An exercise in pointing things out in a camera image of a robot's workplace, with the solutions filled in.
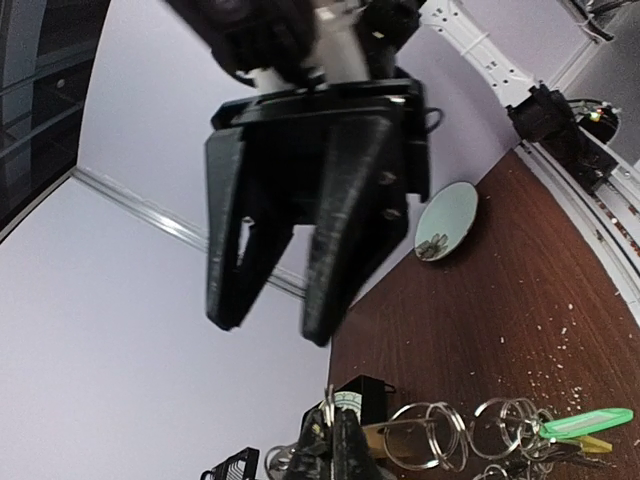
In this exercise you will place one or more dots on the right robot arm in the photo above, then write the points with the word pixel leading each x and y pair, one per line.
pixel 537 112

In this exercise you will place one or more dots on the large keyring with red handle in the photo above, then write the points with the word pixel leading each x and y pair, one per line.
pixel 508 438

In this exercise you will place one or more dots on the aluminium front rail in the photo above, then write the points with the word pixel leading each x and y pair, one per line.
pixel 607 218

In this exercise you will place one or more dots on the yellow daisy plate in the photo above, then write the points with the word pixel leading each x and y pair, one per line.
pixel 348 400

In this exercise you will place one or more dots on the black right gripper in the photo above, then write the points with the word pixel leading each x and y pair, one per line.
pixel 343 160

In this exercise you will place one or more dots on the black wire dish rack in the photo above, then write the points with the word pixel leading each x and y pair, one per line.
pixel 375 392

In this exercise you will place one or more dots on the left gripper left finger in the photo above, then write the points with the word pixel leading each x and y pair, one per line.
pixel 312 455

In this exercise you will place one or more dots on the right base circuit board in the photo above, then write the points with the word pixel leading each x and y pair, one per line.
pixel 598 117

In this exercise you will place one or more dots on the light green flower plate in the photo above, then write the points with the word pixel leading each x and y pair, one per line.
pixel 446 221

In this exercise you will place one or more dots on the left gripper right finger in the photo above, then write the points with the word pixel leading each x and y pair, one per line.
pixel 351 457

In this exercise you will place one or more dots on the right aluminium frame post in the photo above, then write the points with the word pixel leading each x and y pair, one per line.
pixel 142 209

